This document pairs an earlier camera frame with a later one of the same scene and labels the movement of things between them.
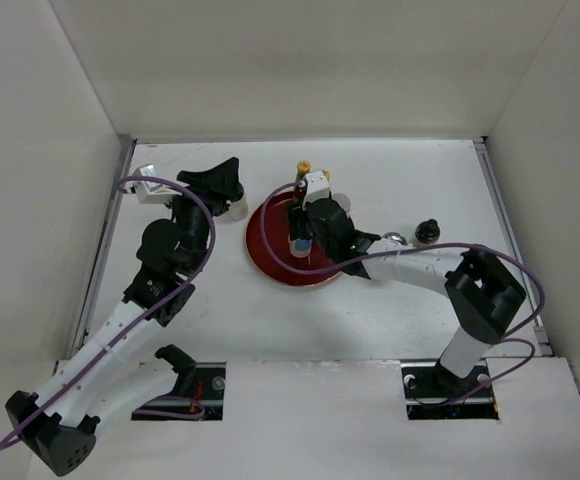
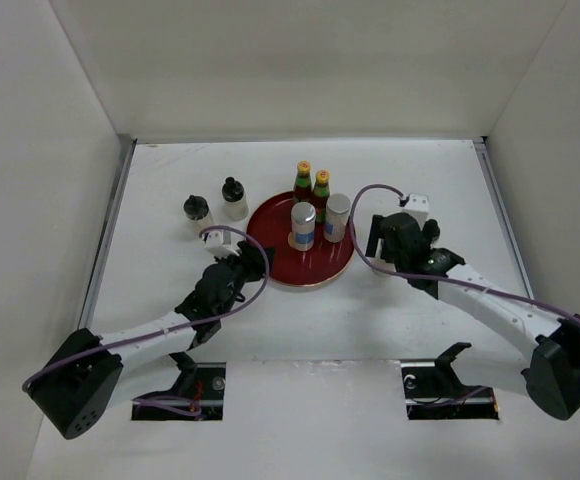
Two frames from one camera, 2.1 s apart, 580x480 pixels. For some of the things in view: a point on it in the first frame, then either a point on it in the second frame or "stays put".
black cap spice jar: x=427 y=233 stays put
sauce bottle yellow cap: x=300 y=192 stays put
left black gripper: x=222 y=184 → x=247 y=258
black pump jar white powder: x=239 y=209 stays put
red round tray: x=276 y=231 stays put
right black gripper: x=297 y=214 → x=376 y=231
